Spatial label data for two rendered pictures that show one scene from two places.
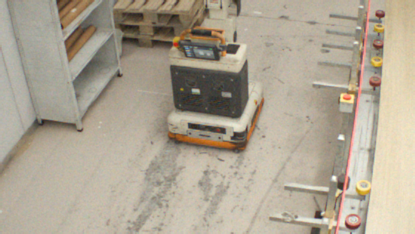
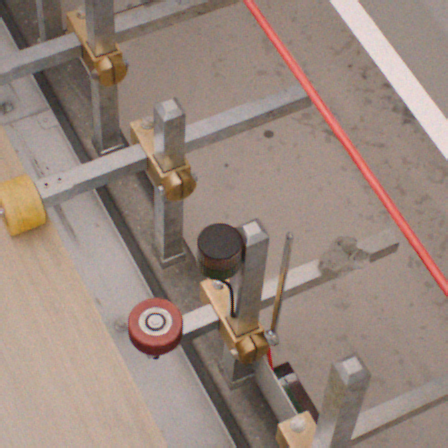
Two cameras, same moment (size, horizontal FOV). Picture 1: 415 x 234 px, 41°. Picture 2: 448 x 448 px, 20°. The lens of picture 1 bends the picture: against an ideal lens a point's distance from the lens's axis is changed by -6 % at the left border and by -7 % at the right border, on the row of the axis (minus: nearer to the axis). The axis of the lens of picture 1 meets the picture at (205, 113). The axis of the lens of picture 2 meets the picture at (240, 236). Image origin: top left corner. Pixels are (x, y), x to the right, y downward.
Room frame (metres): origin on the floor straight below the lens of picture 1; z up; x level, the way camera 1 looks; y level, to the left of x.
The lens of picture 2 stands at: (2.45, -1.28, 2.50)
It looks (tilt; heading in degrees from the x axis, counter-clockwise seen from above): 57 degrees down; 129
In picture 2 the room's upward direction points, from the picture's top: 5 degrees clockwise
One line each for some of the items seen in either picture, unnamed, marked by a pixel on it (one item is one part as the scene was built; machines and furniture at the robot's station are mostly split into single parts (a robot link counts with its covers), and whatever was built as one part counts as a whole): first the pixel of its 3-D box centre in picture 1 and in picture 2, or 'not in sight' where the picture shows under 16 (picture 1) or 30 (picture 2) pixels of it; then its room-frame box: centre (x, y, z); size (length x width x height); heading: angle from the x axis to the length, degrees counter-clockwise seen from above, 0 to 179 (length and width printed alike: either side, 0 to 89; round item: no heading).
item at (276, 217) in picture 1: (312, 223); (272, 291); (1.88, -0.48, 0.84); 0.43 x 0.03 x 0.04; 71
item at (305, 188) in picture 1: (324, 191); (337, 439); (2.11, -0.59, 0.83); 0.43 x 0.03 x 0.04; 71
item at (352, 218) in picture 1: (352, 226); (155, 338); (1.82, -0.66, 0.85); 0.08 x 0.08 x 0.11
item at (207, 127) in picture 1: (207, 127); not in sight; (3.50, 0.00, 0.23); 0.41 x 0.02 x 0.08; 70
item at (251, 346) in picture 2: (328, 222); (232, 319); (1.87, -0.56, 0.85); 0.14 x 0.06 x 0.05; 161
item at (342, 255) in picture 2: (289, 215); (342, 253); (1.92, -0.37, 0.87); 0.09 x 0.07 x 0.02; 71
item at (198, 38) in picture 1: (207, 39); not in sight; (3.71, -0.06, 0.87); 0.23 x 0.15 x 0.11; 70
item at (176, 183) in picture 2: not in sight; (162, 158); (1.64, -0.47, 0.95); 0.14 x 0.06 x 0.05; 161
